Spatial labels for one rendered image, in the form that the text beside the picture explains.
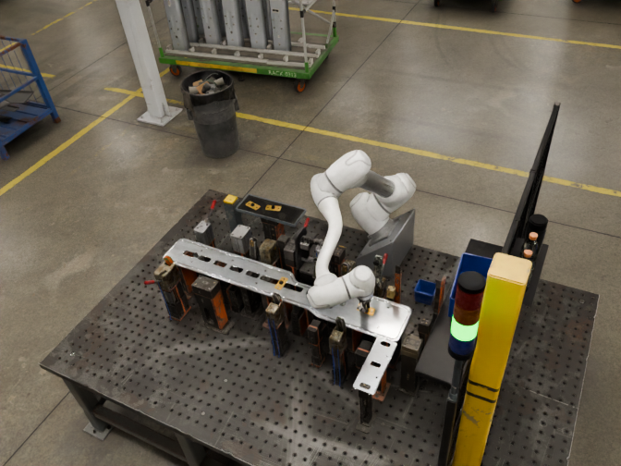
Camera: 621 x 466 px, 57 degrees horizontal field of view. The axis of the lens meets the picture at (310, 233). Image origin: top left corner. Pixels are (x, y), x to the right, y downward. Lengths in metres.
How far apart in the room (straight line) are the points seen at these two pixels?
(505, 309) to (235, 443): 1.56
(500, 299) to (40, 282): 3.96
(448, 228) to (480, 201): 0.45
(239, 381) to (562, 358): 1.60
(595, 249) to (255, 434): 3.02
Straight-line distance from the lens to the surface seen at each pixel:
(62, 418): 4.09
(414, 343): 2.61
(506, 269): 1.63
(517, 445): 2.83
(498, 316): 1.71
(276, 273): 3.00
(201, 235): 3.26
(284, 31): 6.79
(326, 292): 2.38
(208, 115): 5.43
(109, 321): 3.46
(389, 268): 3.31
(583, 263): 4.67
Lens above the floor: 3.14
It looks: 42 degrees down
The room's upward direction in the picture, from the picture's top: 6 degrees counter-clockwise
